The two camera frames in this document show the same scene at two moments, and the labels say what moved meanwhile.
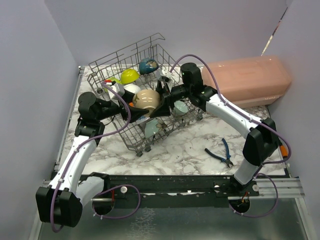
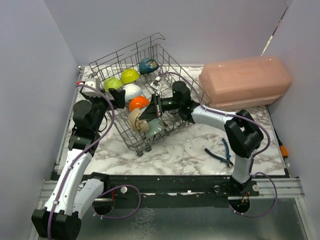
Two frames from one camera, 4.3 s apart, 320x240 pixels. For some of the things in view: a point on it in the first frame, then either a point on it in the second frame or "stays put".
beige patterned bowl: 148,99 to 141,125
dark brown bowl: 148,65 stays put
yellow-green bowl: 129,75 stays put
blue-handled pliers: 226,160 stays put
